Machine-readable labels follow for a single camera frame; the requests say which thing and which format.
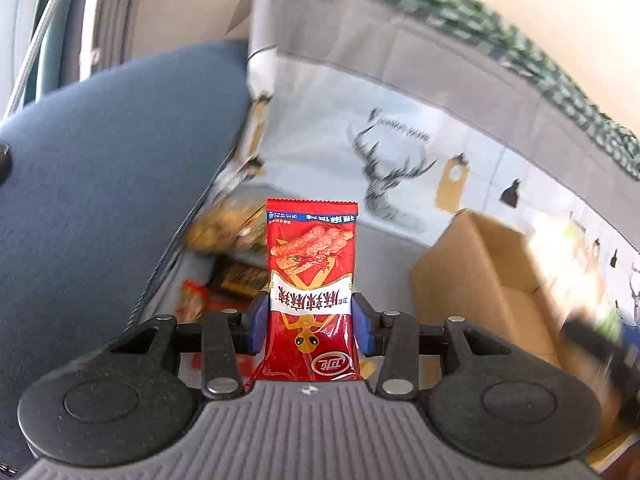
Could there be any red spicy stick snack packet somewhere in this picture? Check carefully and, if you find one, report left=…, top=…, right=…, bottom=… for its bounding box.
left=246, top=198, right=361, bottom=388

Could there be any small red-ended candy bar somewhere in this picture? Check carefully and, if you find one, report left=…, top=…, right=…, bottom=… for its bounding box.
left=175, top=280, right=210, bottom=324

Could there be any deer print sofa cover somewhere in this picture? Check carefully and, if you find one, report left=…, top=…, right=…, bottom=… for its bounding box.
left=139, top=0, right=640, bottom=340

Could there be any clear bag of round cookies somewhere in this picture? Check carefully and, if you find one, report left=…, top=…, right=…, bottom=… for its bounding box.
left=186, top=198, right=267, bottom=254

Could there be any black soda cracker packet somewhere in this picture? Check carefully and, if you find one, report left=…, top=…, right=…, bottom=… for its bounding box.
left=219, top=262, right=269, bottom=298

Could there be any green checkered cloth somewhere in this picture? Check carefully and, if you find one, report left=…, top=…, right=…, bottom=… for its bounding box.
left=271, top=0, right=640, bottom=181

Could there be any grey curtain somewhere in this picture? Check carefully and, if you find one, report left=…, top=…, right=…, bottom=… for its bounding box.
left=1, top=0, right=138, bottom=122

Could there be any brown cardboard box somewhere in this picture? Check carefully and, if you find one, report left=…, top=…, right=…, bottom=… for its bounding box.
left=410, top=209, right=625, bottom=445

